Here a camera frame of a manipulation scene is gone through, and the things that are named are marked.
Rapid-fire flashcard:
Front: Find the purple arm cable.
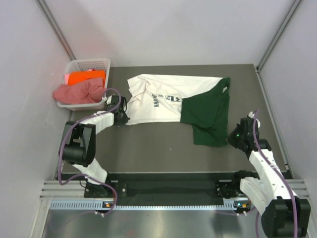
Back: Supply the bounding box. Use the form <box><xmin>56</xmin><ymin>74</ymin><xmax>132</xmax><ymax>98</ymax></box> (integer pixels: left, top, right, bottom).
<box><xmin>247</xmin><ymin>108</ymin><xmax>299</xmax><ymax>238</ymax></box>
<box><xmin>57</xmin><ymin>88</ymin><xmax>122</xmax><ymax>216</ymax></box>

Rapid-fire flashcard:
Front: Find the pink crumpled t-shirt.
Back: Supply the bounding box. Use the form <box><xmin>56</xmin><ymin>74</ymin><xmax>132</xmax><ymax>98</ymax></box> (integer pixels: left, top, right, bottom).
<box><xmin>52</xmin><ymin>78</ymin><xmax>105</xmax><ymax>105</ymax></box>

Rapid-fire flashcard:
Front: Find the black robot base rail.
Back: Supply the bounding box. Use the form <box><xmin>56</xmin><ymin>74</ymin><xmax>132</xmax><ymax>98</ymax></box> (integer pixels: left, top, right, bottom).
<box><xmin>84</xmin><ymin>171</ymin><xmax>263</xmax><ymax>206</ymax></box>

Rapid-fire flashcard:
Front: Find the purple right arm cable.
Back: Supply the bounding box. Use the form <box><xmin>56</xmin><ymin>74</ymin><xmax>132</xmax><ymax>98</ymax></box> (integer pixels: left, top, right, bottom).
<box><xmin>247</xmin><ymin>108</ymin><xmax>299</xmax><ymax>238</ymax></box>

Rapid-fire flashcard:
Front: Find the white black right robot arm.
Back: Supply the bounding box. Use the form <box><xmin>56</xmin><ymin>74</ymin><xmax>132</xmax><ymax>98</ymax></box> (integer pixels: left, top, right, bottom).
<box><xmin>227</xmin><ymin>117</ymin><xmax>311</xmax><ymax>238</ymax></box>

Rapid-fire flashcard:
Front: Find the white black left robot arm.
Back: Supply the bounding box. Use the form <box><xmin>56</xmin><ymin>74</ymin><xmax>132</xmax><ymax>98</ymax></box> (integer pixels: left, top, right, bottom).
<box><xmin>58</xmin><ymin>95</ymin><xmax>129</xmax><ymax>197</ymax></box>

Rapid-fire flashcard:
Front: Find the white plastic laundry basket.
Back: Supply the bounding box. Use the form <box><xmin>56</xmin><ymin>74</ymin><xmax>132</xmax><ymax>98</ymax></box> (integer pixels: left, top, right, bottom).
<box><xmin>53</xmin><ymin>58</ymin><xmax>110</xmax><ymax>111</ymax></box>

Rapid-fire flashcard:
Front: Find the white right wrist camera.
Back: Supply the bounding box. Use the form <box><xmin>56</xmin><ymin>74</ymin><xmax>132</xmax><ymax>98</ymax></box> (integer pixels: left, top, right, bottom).
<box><xmin>248</xmin><ymin>111</ymin><xmax>262</xmax><ymax>127</ymax></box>

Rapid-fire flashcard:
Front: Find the orange folded t-shirt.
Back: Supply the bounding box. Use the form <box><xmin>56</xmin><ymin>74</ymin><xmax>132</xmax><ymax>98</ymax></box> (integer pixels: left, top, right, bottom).
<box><xmin>68</xmin><ymin>70</ymin><xmax>106</xmax><ymax>86</ymax></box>

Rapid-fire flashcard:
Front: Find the grey slotted cable duct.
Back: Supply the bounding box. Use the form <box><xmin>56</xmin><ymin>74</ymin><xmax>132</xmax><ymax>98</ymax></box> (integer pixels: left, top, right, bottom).
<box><xmin>49</xmin><ymin>199</ymin><xmax>251</xmax><ymax>211</ymax></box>

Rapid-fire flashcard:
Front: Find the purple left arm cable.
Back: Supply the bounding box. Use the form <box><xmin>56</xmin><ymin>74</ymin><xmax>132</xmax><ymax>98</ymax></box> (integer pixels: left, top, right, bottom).
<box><xmin>57</xmin><ymin>88</ymin><xmax>122</xmax><ymax>216</ymax></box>

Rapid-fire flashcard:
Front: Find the white green ringer t-shirt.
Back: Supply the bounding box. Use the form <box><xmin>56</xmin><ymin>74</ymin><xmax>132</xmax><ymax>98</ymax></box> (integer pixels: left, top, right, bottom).
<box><xmin>126</xmin><ymin>74</ymin><xmax>231</xmax><ymax>147</ymax></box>

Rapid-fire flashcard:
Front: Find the light pink garment in basket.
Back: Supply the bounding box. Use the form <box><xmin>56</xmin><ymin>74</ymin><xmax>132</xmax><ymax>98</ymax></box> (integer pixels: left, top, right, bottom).
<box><xmin>64</xmin><ymin>73</ymin><xmax>70</xmax><ymax>85</ymax></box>

